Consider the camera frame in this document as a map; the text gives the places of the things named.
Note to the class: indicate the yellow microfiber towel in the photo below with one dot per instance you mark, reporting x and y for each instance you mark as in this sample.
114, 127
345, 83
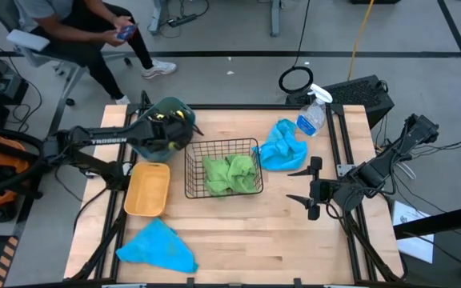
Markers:
158, 117
171, 146

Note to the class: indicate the teal plastic basket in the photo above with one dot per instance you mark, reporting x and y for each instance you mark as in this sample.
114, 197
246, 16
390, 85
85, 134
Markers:
146, 155

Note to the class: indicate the blue microfiber towel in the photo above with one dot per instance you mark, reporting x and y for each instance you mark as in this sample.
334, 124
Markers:
154, 250
282, 152

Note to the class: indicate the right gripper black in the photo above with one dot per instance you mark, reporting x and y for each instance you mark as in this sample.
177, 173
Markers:
330, 192

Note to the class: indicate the black power strip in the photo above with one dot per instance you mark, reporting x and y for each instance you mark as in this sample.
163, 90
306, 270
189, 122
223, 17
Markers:
182, 20

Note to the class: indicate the black beam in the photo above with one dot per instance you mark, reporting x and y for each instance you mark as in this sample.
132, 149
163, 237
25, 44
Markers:
446, 218

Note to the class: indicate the green microfiber towel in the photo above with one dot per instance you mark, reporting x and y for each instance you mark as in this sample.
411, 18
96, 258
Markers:
242, 172
216, 176

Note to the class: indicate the blue phone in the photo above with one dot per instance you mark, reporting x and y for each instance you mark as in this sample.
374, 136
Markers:
127, 32

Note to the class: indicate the grey office chair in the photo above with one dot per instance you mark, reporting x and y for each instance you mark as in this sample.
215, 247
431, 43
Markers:
28, 40

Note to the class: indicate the person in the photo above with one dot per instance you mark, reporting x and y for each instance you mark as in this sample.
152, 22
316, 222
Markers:
82, 44

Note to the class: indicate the grey metal mounting plate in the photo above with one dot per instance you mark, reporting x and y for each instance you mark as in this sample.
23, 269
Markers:
343, 169
127, 168

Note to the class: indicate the orange shop vacuum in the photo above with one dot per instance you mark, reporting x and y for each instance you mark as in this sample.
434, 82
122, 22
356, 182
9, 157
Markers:
4, 158

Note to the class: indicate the white paper sheet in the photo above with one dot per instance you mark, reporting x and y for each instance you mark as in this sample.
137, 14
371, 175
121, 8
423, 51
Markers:
410, 224

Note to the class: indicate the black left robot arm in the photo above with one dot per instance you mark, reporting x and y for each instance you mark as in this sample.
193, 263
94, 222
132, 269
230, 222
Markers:
106, 140

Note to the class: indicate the clear spray bottle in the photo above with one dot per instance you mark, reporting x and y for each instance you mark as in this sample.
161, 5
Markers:
312, 118

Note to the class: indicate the black metal table frame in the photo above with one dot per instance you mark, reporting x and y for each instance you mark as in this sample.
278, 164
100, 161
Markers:
282, 106

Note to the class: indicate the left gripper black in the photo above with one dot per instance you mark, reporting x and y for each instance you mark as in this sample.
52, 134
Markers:
162, 132

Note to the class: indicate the black computer case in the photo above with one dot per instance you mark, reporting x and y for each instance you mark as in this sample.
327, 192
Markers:
358, 96

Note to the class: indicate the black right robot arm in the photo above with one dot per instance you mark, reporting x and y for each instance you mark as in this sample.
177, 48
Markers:
378, 170

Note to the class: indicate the silver aluminium extrusion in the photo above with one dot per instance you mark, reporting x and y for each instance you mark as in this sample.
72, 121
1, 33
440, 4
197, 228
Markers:
124, 286
346, 286

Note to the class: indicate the yellow plastic basket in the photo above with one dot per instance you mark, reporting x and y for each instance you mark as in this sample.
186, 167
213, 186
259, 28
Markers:
146, 190

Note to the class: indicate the grey desk leg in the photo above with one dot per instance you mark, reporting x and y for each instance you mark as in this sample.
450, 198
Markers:
275, 18
156, 16

